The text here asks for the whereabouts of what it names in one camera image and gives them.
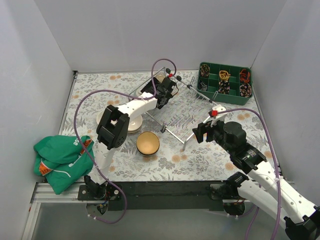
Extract olive beige plain bowl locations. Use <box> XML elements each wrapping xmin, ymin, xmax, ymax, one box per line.
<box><xmin>155</xmin><ymin>74</ymin><xmax>167</xmax><ymax>83</ymax></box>

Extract beige bowl white flower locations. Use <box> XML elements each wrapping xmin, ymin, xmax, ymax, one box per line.
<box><xmin>128</xmin><ymin>115</ymin><xmax>143</xmax><ymax>129</ymax></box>

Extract beige floral bowl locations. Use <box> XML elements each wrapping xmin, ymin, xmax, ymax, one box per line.
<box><xmin>127</xmin><ymin>126</ymin><xmax>142</xmax><ymax>135</ymax></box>

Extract beige bowl bird motif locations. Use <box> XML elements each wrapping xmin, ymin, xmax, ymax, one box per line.
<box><xmin>136</xmin><ymin>131</ymin><xmax>160</xmax><ymax>156</ymax></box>

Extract pale green ribbed bowl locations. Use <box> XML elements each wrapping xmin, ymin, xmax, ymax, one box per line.
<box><xmin>135</xmin><ymin>89</ymin><xmax>143</xmax><ymax>97</ymax></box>

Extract red ceramic bowl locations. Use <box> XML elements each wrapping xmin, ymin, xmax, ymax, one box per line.
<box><xmin>96</xmin><ymin>111</ymin><xmax>104</xmax><ymax>125</ymax></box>

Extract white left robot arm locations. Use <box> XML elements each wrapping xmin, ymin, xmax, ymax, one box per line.
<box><xmin>84</xmin><ymin>74</ymin><xmax>177</xmax><ymax>200</ymax></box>

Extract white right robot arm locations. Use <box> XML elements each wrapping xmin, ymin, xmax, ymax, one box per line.
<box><xmin>192</xmin><ymin>120</ymin><xmax>320</xmax><ymax>240</ymax></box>

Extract silver metal dish rack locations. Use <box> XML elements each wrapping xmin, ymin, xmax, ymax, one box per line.
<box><xmin>145</xmin><ymin>70</ymin><xmax>218</xmax><ymax>150</ymax></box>

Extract grey folded socks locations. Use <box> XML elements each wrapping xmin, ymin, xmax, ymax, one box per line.
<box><xmin>199</xmin><ymin>82</ymin><xmax>208</xmax><ymax>91</ymax></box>

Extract dark yellow patterned rolled tie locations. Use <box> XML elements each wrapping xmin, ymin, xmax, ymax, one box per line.
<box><xmin>199</xmin><ymin>64</ymin><xmax>210</xmax><ymax>78</ymax></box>

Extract black white floral rolled tie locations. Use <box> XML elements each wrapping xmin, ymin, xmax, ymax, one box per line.
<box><xmin>218</xmin><ymin>80</ymin><xmax>230</xmax><ymax>95</ymax></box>

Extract green divided plastic box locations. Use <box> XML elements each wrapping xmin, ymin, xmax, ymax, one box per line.
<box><xmin>196</xmin><ymin>62</ymin><xmax>253</xmax><ymax>106</ymax></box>

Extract black pink floral rolled tie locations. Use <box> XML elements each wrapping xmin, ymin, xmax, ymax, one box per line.
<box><xmin>239</xmin><ymin>83</ymin><xmax>252</xmax><ymax>98</ymax></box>

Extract orange navy striped rolled tie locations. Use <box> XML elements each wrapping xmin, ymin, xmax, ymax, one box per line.
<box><xmin>239</xmin><ymin>68</ymin><xmax>251</xmax><ymax>84</ymax></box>

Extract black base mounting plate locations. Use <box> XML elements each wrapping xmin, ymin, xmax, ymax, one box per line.
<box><xmin>77</xmin><ymin>181</ymin><xmax>246</xmax><ymax>216</ymax></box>

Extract green folded garment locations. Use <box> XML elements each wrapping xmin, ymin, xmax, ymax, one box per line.
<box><xmin>33</xmin><ymin>135</ymin><xmax>94</xmax><ymax>195</ymax></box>

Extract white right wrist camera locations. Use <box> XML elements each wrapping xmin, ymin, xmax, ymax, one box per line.
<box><xmin>208</xmin><ymin>104</ymin><xmax>227</xmax><ymax>127</ymax></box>

